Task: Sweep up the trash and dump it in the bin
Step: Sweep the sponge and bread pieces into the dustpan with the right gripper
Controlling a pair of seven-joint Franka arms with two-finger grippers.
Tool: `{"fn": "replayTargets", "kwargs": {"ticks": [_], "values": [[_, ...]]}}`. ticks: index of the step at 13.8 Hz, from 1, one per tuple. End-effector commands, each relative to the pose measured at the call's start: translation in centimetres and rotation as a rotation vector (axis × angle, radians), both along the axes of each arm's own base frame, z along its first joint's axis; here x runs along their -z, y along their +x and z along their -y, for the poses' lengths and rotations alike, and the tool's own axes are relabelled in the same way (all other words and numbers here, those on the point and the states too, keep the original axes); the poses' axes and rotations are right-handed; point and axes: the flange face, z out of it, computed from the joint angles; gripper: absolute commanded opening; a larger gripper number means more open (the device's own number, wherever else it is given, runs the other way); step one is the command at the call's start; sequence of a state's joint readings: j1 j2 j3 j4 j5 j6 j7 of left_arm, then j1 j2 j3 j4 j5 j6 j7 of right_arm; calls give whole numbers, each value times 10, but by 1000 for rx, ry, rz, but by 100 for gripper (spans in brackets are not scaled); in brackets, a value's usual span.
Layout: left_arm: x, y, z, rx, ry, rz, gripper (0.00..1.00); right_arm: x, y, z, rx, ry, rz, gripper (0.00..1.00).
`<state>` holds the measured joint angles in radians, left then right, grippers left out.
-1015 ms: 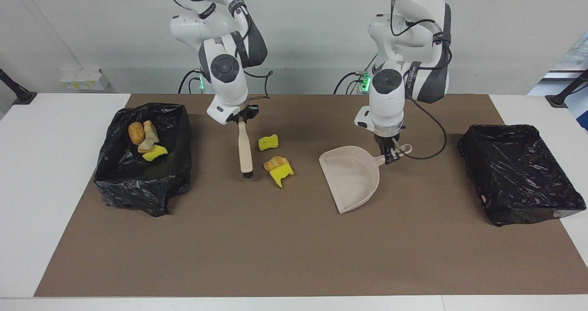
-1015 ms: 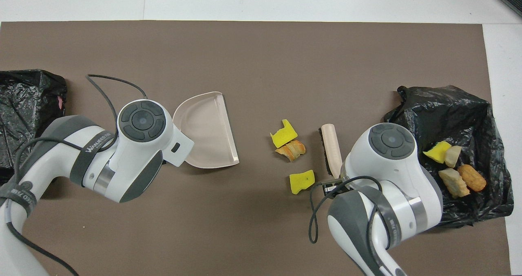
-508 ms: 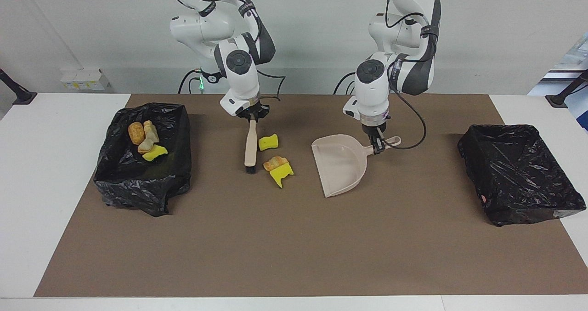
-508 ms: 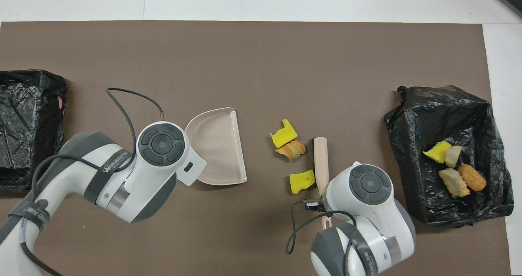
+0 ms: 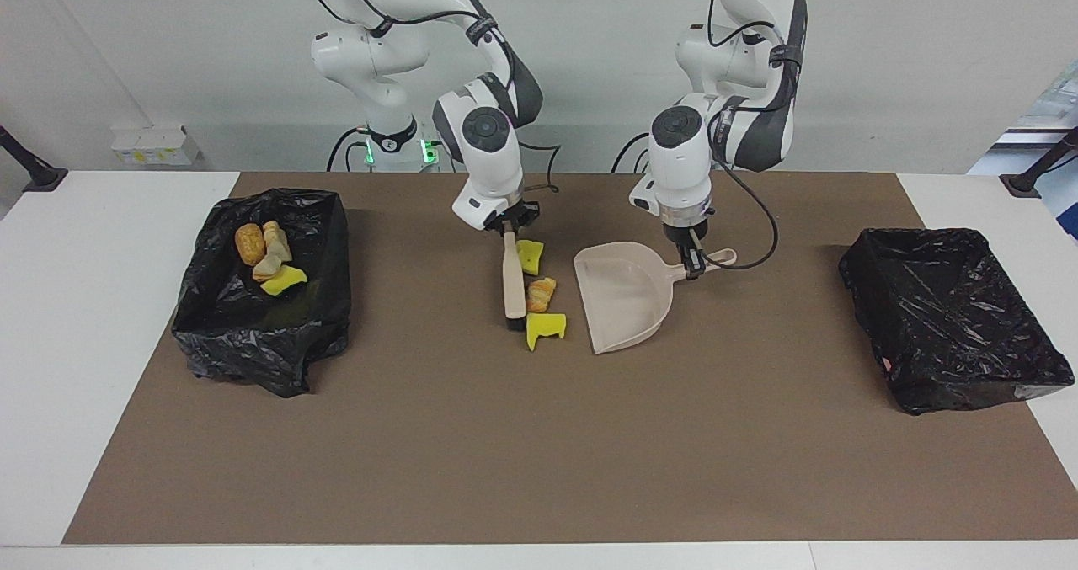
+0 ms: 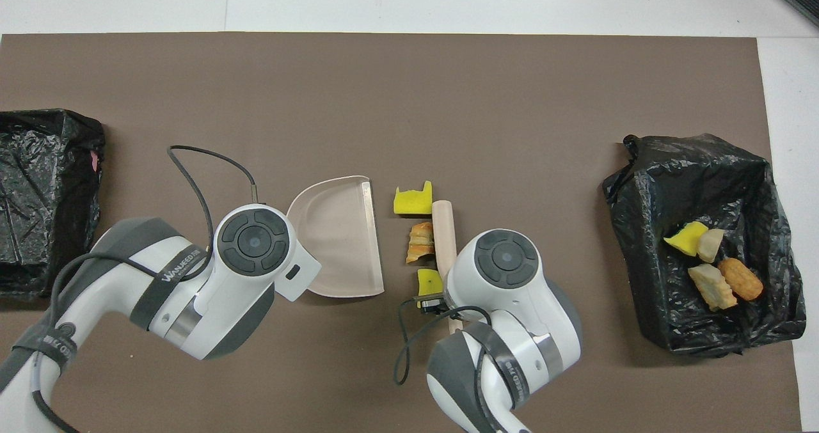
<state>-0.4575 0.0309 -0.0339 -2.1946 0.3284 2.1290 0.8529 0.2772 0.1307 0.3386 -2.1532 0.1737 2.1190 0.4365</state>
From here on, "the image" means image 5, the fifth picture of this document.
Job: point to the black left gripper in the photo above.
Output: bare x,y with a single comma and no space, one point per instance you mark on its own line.
689,235

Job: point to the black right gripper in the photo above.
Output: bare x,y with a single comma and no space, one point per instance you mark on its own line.
518,216

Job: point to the beige brush with black bristles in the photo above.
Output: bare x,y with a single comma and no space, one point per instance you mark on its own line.
514,284

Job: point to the small croissant bread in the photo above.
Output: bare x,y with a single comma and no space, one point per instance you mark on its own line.
541,295
266,269

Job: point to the beige plastic dustpan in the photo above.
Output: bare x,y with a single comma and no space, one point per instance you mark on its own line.
627,300

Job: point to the notched yellow sponge piece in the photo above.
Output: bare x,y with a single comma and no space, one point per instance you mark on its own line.
546,327

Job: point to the green and yellow sponge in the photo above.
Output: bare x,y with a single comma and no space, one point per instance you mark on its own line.
285,281

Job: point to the pale bread slice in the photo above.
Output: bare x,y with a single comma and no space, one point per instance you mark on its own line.
276,242

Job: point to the brown oval bread roll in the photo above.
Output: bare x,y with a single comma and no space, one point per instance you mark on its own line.
249,244

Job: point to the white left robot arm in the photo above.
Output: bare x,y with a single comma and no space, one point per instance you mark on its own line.
682,174

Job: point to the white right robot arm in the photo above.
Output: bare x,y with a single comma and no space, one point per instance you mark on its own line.
488,157

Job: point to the shallow bin with black bag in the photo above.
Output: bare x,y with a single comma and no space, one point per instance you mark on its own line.
943,317

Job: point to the tall bin with black bag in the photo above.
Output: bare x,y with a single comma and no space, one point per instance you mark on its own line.
253,334

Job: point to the brown table mat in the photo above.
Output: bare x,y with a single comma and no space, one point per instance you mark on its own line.
421,469

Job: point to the black stand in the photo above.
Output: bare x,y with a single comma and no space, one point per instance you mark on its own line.
1023,184
42,178

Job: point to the white box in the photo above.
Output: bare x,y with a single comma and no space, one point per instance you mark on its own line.
156,145

